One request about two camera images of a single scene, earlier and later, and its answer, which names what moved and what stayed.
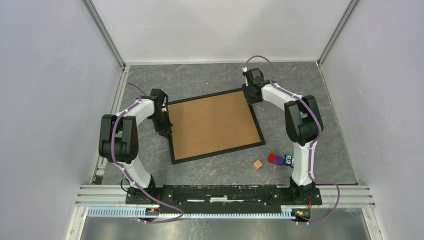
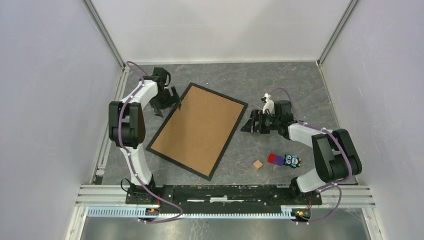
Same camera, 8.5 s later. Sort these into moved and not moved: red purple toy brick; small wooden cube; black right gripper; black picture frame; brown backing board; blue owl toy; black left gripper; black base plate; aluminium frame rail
Moved: black right gripper; black picture frame; black left gripper; brown backing board
Not moved: small wooden cube; aluminium frame rail; blue owl toy; red purple toy brick; black base plate
